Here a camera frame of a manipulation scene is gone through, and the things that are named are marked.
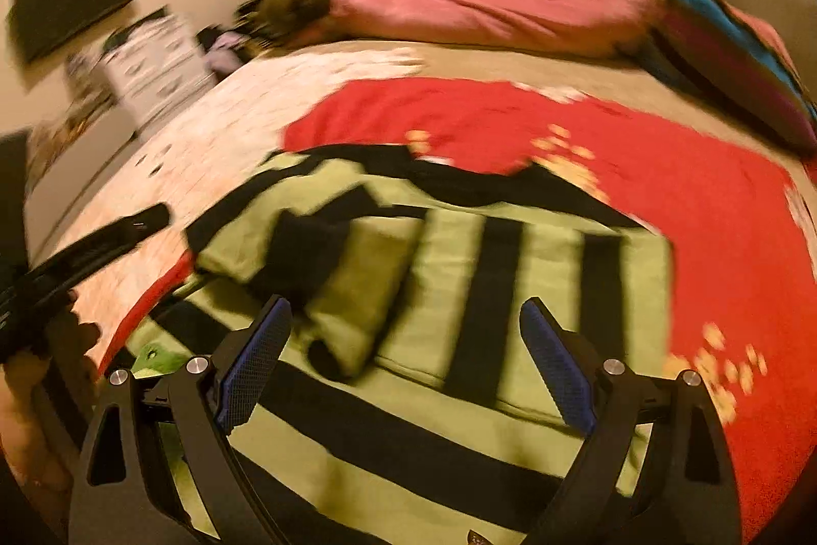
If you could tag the green black striped shirt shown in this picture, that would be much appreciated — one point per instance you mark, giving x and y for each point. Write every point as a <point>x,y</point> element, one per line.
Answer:
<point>396,436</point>

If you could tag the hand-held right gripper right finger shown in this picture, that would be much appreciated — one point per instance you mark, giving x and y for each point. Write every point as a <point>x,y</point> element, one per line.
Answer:
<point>561,372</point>

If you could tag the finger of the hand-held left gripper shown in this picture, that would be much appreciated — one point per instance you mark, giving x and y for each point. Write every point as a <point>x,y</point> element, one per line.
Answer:
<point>96,246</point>

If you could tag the colourful striped pillow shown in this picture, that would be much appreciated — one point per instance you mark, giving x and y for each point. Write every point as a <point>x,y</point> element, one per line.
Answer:
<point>721,53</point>

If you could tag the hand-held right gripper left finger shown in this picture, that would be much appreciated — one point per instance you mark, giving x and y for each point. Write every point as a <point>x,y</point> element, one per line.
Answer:
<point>255,360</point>

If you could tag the brown fur coat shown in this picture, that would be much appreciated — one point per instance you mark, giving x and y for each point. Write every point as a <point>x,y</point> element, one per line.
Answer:
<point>300,5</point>

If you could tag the pink duvet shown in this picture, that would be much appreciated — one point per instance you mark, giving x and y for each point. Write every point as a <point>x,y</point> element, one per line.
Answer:
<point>485,8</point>

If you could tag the pile of clothes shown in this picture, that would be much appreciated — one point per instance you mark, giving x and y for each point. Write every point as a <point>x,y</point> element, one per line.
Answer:
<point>223,48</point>

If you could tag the red floral blanket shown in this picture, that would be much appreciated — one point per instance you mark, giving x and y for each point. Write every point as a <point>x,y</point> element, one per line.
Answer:
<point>702,213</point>

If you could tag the white fluffy blanket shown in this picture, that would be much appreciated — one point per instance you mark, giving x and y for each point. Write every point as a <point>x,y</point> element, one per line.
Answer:
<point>210,136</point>

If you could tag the beige bed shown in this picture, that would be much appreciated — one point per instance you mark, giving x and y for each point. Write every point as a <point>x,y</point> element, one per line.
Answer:
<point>574,69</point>

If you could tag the white drawer chest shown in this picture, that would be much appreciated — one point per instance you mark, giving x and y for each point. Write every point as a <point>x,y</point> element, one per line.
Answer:
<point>159,66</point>

